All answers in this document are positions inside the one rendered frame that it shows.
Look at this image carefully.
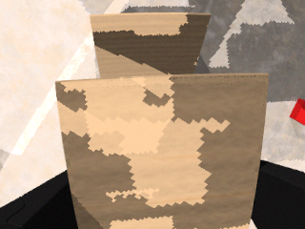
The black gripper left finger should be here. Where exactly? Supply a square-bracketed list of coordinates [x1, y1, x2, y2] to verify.
[0, 171, 79, 229]

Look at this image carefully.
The red block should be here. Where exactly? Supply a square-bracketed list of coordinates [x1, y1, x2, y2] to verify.
[290, 99, 305, 126]

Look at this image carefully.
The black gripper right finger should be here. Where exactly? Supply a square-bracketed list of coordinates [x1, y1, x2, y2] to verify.
[251, 159, 305, 229]

